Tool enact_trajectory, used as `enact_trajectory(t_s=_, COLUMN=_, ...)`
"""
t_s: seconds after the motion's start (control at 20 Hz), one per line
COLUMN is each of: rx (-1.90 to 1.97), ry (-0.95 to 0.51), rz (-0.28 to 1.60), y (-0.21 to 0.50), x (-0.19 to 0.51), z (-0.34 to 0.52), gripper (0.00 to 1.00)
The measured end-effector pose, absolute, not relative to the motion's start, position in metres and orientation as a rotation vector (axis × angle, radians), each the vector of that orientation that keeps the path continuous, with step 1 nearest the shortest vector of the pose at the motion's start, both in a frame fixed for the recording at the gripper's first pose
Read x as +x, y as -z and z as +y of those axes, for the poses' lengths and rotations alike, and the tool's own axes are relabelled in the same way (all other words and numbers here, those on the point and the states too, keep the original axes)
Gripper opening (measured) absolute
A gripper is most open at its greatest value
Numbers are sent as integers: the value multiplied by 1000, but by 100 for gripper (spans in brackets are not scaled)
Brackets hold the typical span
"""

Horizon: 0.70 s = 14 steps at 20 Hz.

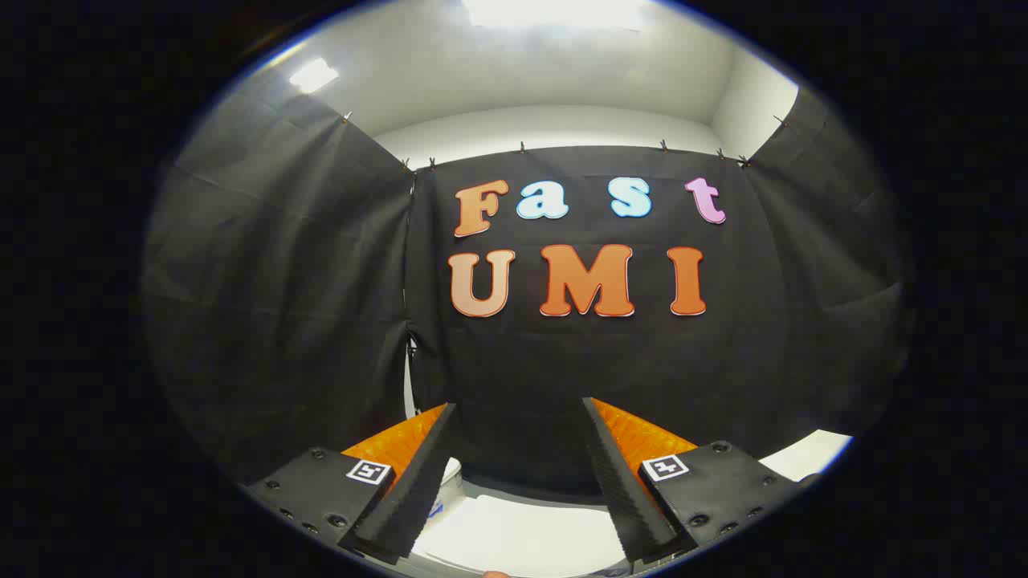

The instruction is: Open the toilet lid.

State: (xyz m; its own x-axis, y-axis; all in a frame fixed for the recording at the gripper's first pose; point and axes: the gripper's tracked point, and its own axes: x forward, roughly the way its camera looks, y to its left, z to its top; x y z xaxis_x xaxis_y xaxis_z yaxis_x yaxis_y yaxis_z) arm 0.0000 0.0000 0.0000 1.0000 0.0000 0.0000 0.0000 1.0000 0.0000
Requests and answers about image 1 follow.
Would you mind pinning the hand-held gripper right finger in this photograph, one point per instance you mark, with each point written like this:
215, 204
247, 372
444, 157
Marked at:
622, 498

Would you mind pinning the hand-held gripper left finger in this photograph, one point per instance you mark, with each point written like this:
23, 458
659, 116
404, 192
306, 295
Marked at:
418, 498

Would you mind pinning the black backdrop cloth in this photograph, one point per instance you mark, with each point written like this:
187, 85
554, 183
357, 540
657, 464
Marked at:
562, 361

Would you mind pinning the white drawer cabinet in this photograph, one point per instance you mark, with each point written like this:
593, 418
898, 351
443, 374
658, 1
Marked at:
807, 453

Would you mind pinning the small ceiling light panel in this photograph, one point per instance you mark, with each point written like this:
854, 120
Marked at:
313, 75

